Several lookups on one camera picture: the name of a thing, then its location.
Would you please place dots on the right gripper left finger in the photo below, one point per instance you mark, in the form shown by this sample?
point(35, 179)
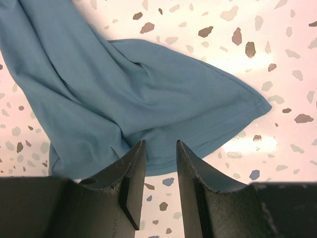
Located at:
point(105, 205)

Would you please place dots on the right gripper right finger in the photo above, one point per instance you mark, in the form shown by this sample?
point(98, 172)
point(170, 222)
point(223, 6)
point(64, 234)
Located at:
point(216, 206)

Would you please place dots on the blue ribbed tank top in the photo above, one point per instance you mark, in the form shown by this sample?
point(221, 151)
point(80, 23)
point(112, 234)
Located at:
point(95, 99)

